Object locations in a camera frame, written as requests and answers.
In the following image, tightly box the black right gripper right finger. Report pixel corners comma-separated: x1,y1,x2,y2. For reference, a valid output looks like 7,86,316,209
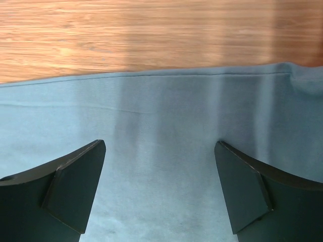
214,141,322,242

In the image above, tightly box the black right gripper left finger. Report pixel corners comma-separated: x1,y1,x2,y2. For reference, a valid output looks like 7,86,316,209
1,140,105,242

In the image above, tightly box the light blue t shirt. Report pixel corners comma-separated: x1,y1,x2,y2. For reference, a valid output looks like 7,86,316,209
1,63,322,241

